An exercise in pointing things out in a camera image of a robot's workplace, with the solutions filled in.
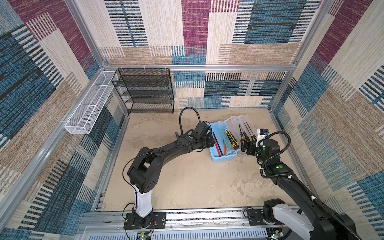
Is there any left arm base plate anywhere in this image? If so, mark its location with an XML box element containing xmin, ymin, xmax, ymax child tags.
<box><xmin>124</xmin><ymin>211</ymin><xmax>167</xmax><ymax>230</ymax></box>

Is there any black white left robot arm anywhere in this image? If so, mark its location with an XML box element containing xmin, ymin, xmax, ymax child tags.
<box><xmin>122</xmin><ymin>107</ymin><xmax>215</xmax><ymax>220</ymax></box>

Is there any black wire mesh shelf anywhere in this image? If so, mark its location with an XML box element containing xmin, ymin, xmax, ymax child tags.
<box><xmin>112</xmin><ymin>68</ymin><xmax>175</xmax><ymax>114</ymax></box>

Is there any black yellow utility knife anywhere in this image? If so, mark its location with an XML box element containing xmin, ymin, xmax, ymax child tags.
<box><xmin>225</xmin><ymin>129</ymin><xmax>239</xmax><ymax>150</ymax></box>

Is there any wooden handled screwdriver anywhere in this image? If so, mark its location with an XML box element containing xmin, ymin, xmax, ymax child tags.
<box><xmin>239</xmin><ymin>124</ymin><xmax>247</xmax><ymax>140</ymax></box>

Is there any light blue plastic toolbox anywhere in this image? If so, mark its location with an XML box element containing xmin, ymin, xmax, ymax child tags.
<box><xmin>209</xmin><ymin>115</ymin><xmax>257</xmax><ymax>163</ymax></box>

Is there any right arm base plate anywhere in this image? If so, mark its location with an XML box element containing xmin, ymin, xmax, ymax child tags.
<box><xmin>245</xmin><ymin>208</ymin><xmax>282</xmax><ymax>226</ymax></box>

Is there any black hex key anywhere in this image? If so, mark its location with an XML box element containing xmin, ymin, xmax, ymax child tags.
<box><xmin>213</xmin><ymin>132</ymin><xmax>223</xmax><ymax>157</ymax></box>

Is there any teal utility knife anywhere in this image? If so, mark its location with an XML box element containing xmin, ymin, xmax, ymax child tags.
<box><xmin>221</xmin><ymin>130</ymin><xmax>233</xmax><ymax>151</ymax></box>

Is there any white wire mesh basket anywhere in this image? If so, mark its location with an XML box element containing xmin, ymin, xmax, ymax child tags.
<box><xmin>65</xmin><ymin>71</ymin><xmax>115</xmax><ymax>135</ymax></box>

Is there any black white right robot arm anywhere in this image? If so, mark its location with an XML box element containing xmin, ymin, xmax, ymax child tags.
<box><xmin>241</xmin><ymin>129</ymin><xmax>360</xmax><ymax>240</ymax></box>

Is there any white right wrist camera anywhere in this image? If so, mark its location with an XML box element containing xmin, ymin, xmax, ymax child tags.
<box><xmin>256</xmin><ymin>129</ymin><xmax>269</xmax><ymax>147</ymax></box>

